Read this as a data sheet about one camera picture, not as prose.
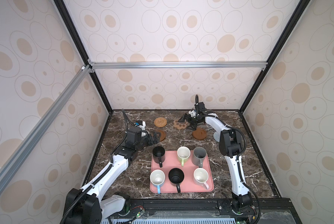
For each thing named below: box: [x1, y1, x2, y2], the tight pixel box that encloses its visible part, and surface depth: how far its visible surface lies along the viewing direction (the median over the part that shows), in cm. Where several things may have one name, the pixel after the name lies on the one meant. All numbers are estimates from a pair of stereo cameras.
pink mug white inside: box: [193, 167, 210, 190], surface depth 79 cm
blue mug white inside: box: [149, 168, 166, 195], surface depth 78 cm
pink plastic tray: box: [149, 150, 215, 194], surface depth 83 cm
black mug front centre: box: [168, 168, 185, 194], surface depth 78 cm
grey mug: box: [191, 146, 208, 168], surface depth 86 cm
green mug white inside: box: [176, 146, 191, 167], surface depth 87 cm
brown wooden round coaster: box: [192, 127, 207, 140], surface depth 106 cm
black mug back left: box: [152, 146, 166, 168], surface depth 87 cm
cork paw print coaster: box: [173, 119, 188, 130], surface depth 111 cm
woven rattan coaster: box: [153, 117, 168, 128], surface depth 115 cm
